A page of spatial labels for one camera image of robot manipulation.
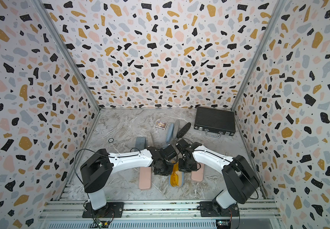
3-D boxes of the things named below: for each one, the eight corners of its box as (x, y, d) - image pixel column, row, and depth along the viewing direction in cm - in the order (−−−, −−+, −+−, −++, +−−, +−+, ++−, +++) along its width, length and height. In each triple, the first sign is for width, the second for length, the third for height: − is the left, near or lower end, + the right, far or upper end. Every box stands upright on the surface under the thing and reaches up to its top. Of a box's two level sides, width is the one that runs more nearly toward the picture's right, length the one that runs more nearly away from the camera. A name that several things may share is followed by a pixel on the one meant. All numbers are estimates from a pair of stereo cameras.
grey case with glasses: (172, 140, 105) (172, 135, 100) (176, 124, 115) (176, 119, 110) (176, 140, 105) (176, 136, 100) (179, 124, 114) (179, 119, 110)
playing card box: (154, 127, 112) (153, 125, 110) (156, 122, 116) (156, 120, 114) (164, 130, 110) (164, 128, 109) (167, 124, 114) (167, 123, 112)
